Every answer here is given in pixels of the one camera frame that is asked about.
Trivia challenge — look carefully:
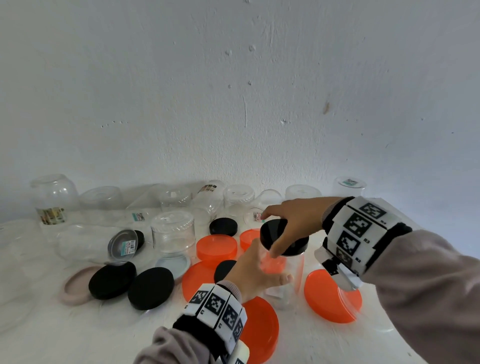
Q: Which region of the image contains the small orange lid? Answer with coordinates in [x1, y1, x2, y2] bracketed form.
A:
[239, 228, 262, 252]
[196, 234, 239, 269]

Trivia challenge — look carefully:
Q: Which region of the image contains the black white marker wristband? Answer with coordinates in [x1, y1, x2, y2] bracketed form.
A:
[321, 196, 413, 278]
[172, 283, 248, 359]

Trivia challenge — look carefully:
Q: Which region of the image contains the person's left forearm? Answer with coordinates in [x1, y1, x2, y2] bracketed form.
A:
[133, 326, 217, 364]

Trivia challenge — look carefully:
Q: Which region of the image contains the large orange lid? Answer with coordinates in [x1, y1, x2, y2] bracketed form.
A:
[239, 296, 280, 364]
[181, 260, 218, 303]
[303, 268, 364, 325]

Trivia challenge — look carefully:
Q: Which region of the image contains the light blue lid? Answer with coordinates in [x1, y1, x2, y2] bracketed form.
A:
[153, 253, 192, 281]

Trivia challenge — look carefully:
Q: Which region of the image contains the person's right forearm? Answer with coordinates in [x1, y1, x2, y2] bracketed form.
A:
[361, 229, 480, 364]

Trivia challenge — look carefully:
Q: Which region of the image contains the group of transparent plastic jars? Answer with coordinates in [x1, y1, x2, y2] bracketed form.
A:
[0, 173, 331, 335]

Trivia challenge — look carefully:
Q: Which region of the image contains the person's left hand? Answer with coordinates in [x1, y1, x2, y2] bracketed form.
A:
[224, 238, 295, 303]

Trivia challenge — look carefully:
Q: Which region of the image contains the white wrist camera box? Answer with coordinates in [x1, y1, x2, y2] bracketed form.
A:
[221, 339, 250, 364]
[314, 245, 365, 293]

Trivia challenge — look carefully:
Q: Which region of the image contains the large black lid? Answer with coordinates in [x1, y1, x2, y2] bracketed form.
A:
[88, 261, 138, 301]
[127, 266, 176, 312]

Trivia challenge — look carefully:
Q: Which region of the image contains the person's right hand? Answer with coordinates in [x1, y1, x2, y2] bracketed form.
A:
[261, 196, 344, 259]

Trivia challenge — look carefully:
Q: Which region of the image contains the wide transparent jar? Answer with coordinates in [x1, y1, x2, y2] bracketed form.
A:
[337, 279, 397, 335]

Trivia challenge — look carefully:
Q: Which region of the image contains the pale pink lid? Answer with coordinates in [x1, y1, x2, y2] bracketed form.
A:
[58, 265, 106, 307]

